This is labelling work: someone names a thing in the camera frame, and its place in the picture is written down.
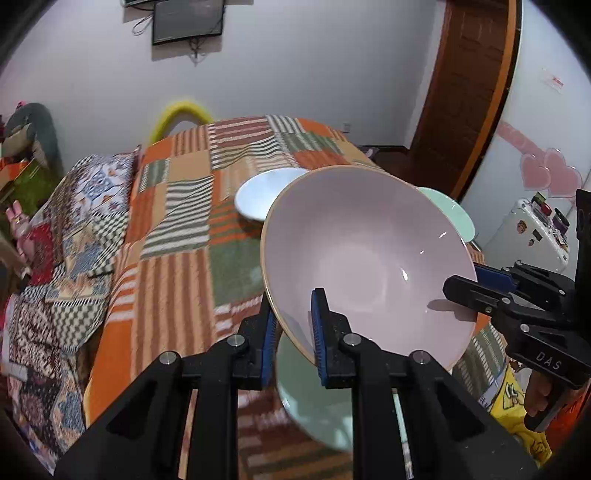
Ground patterned quilt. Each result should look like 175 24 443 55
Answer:
0 145 142 472

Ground black wall television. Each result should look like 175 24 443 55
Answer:
122 0 253 8

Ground pale green bowl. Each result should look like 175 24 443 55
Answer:
417 186 476 244

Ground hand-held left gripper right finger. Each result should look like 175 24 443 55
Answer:
310 287 542 480

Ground brown wooden door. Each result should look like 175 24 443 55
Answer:
408 0 516 200

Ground yellow foam tube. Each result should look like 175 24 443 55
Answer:
148 97 214 145

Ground small black wall monitor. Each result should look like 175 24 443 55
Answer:
152 0 226 46

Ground black cable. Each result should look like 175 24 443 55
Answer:
188 36 209 66
131 13 156 36

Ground white suitcase with stickers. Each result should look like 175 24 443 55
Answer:
480 194 579 278

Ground person's right hand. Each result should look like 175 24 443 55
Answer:
523 369 555 418

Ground pink bowl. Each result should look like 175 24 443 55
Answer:
260 165 479 376

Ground green storage box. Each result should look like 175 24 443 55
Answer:
0 157 59 219

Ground yellow cartoon cloth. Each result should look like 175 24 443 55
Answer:
479 364 553 468

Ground white bowl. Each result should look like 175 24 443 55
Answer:
235 167 311 223

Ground pink rabbit toy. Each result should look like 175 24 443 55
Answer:
6 200 34 241

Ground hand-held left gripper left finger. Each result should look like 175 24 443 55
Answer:
53 292 284 480

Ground grey plush toy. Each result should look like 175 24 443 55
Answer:
2 102 61 172

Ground red and white label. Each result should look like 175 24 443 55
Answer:
542 69 567 94

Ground white heart-print wardrobe door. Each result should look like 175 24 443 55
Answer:
459 0 591 260

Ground striped patchwork blanket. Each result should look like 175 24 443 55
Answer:
83 114 509 480

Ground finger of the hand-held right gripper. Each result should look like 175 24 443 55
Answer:
474 261 574 306
442 274 523 329

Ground pale green plate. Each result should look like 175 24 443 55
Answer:
276 336 410 456

